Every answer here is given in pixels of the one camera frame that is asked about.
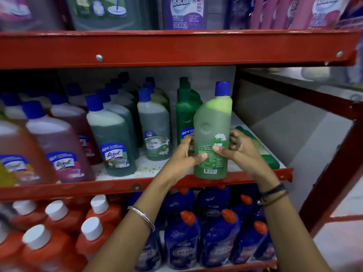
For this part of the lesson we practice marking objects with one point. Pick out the brown wrist band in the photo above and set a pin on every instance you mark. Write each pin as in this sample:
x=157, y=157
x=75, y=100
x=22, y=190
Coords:
x=276, y=198

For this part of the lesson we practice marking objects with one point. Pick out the group of orange white-capped bottles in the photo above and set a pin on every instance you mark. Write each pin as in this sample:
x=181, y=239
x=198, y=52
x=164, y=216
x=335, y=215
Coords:
x=54, y=243

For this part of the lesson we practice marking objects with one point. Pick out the dark green bottle green cap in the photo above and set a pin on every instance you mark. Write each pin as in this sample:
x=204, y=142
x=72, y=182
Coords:
x=184, y=116
x=184, y=81

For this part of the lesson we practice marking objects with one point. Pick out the person's right hand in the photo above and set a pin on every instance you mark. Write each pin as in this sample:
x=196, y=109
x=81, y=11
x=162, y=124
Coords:
x=246, y=158

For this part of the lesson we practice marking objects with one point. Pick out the person's left forearm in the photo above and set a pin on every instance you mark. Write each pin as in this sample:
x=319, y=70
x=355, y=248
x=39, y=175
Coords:
x=133, y=226

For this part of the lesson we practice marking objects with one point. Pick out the red metal shelf rack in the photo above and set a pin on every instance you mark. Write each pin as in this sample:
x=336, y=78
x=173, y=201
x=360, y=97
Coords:
x=331, y=174
x=170, y=48

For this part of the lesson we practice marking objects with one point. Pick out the group of pink blue-capped bottles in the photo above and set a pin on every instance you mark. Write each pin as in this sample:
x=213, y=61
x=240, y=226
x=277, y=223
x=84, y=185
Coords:
x=62, y=138

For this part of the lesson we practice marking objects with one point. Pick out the person's right forearm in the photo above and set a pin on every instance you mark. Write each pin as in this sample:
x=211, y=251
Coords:
x=289, y=235

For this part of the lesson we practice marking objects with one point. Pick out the black wrist band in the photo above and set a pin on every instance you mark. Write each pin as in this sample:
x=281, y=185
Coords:
x=273, y=189

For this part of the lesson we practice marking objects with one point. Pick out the blue purple package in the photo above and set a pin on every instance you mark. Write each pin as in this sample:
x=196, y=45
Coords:
x=353, y=14

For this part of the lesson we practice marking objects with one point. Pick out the peach cleaner bottle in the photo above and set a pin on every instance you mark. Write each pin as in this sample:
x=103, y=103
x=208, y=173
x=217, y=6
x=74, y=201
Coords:
x=19, y=150

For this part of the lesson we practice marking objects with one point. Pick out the dark purple cleaner pouch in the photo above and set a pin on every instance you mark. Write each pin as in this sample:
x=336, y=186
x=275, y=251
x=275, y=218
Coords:
x=239, y=11

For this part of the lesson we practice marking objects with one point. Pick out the yellow cleaner bottle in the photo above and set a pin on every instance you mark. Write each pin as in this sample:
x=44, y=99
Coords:
x=7, y=177

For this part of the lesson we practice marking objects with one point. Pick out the large maroon cleaner bottle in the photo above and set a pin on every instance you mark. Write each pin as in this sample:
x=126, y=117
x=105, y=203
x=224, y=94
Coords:
x=28, y=12

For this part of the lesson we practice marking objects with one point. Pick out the silver bangle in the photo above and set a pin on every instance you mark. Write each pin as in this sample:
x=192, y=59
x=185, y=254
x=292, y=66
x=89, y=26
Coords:
x=143, y=215

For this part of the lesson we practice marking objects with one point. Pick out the large pink cleaner bottle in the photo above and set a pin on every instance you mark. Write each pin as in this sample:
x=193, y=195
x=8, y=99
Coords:
x=259, y=12
x=323, y=12
x=283, y=12

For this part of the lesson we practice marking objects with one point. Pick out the person's left thumb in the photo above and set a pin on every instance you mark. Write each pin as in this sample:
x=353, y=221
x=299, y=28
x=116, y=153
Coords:
x=200, y=159

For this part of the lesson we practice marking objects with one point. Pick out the person's left hand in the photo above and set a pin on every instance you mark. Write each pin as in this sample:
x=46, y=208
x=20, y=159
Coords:
x=178, y=161

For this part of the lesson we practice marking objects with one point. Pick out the green bottle lying flat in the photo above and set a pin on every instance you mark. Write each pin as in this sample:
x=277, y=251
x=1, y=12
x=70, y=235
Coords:
x=266, y=155

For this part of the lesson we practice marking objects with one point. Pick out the light green cleaner bottle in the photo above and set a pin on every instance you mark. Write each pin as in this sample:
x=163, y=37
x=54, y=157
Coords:
x=211, y=121

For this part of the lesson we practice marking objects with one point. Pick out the large purple cleaner bottle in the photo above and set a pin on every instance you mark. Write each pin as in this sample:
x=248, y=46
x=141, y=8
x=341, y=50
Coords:
x=184, y=12

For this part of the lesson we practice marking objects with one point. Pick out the row of green blue-capped bottles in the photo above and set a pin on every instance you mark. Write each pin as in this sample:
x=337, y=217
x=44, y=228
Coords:
x=113, y=133

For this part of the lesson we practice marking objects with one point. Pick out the person's right thumb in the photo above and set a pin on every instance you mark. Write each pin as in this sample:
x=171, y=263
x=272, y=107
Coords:
x=222, y=152

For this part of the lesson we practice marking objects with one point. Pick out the white rounded object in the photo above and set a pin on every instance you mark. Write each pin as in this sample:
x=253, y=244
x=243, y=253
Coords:
x=316, y=73

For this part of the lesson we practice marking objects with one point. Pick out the group of blue orange-capped bottles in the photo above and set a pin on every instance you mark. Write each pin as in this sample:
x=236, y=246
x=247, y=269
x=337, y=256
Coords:
x=215, y=237

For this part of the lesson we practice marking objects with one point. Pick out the silver rack bolt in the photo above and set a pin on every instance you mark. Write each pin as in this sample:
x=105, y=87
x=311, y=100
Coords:
x=339, y=54
x=99, y=57

